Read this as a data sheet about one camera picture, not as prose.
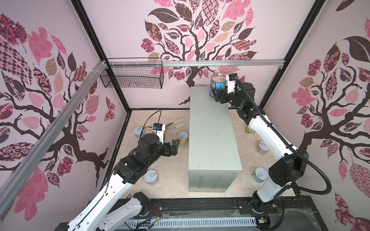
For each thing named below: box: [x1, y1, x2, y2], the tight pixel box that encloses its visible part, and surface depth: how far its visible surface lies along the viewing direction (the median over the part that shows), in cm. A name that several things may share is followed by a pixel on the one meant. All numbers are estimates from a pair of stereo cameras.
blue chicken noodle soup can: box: [209, 73, 227, 99], surface depth 74 cm
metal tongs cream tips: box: [165, 116, 187, 129], surface depth 112 cm
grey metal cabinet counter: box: [188, 86, 243, 193], surface depth 62 cm
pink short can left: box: [144, 169, 159, 186], surface depth 81 cm
